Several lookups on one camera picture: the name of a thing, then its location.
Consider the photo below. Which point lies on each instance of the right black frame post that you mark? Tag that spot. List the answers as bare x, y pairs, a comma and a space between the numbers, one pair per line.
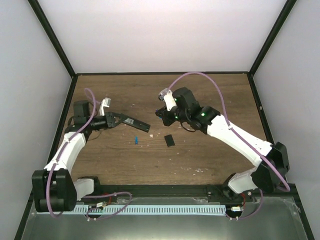
277, 26

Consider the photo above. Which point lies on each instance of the left black frame post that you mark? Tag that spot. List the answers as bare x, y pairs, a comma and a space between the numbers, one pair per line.
42, 18

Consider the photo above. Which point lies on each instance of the black battery cover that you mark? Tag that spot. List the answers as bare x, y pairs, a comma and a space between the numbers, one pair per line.
169, 140

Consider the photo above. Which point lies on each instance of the black remote control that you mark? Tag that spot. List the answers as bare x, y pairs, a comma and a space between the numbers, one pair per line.
137, 124

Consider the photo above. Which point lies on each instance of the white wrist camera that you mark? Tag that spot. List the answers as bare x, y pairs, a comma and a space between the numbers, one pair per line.
105, 103
166, 96

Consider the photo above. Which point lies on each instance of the black frame post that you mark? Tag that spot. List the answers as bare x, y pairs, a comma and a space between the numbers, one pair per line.
277, 26
42, 18

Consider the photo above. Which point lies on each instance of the light blue slotted cable duct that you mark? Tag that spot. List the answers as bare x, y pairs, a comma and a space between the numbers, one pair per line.
201, 210

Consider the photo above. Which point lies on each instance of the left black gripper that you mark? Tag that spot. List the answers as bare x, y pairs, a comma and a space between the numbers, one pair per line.
110, 117

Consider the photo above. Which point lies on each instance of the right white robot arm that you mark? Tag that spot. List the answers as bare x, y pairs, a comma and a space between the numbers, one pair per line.
270, 161

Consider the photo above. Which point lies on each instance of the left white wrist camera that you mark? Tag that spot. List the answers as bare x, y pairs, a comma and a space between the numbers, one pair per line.
105, 103

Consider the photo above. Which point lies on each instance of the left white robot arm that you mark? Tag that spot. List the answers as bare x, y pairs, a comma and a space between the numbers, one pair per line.
54, 191

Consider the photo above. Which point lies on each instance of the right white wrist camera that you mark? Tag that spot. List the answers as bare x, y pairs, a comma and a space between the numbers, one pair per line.
166, 96

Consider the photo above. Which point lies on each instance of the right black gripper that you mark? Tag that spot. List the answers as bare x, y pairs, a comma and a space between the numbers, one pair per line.
167, 121

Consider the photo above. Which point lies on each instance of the black aluminium front rail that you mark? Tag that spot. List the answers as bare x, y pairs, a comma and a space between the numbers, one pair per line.
212, 192

